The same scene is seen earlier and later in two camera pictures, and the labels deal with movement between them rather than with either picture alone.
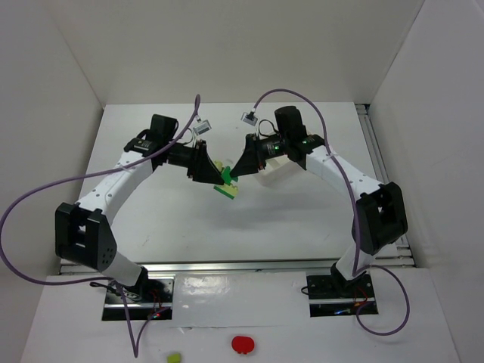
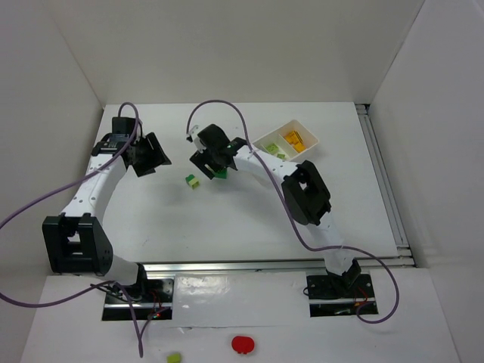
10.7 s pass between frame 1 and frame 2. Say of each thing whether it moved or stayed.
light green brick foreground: stayed
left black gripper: moved
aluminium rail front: stayed
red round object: stayed
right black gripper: moved
